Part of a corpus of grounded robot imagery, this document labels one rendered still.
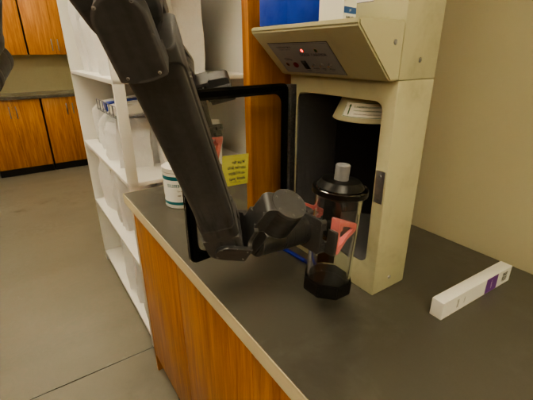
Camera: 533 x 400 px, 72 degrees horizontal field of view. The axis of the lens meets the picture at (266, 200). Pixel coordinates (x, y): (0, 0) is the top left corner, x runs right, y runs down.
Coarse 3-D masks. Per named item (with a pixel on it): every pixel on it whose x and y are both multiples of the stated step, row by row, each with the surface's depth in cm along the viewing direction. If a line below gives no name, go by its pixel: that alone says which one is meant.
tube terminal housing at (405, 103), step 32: (384, 0) 65; (416, 0) 63; (416, 32) 65; (416, 64) 68; (352, 96) 76; (384, 96) 70; (416, 96) 71; (384, 128) 71; (416, 128) 74; (384, 160) 73; (416, 160) 78; (384, 192) 75; (384, 224) 78; (384, 256) 82; (384, 288) 86
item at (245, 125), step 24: (264, 96) 87; (216, 120) 80; (240, 120) 84; (264, 120) 89; (216, 144) 82; (240, 144) 86; (264, 144) 91; (240, 168) 88; (264, 168) 93; (240, 192) 90; (264, 192) 96
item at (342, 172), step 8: (336, 168) 69; (344, 168) 68; (328, 176) 71; (336, 176) 69; (344, 176) 68; (320, 184) 69; (328, 184) 67; (336, 184) 67; (344, 184) 67; (352, 184) 67; (360, 184) 68; (336, 192) 66; (344, 192) 66; (352, 192) 66; (360, 192) 67
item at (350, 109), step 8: (344, 104) 82; (352, 104) 80; (360, 104) 79; (368, 104) 78; (376, 104) 78; (336, 112) 85; (344, 112) 81; (352, 112) 80; (360, 112) 79; (368, 112) 78; (376, 112) 78; (344, 120) 81; (352, 120) 80; (360, 120) 79; (368, 120) 78; (376, 120) 78
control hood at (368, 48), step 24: (288, 24) 71; (312, 24) 66; (336, 24) 61; (360, 24) 57; (384, 24) 60; (264, 48) 84; (336, 48) 67; (360, 48) 62; (384, 48) 62; (288, 72) 87; (360, 72) 68; (384, 72) 64
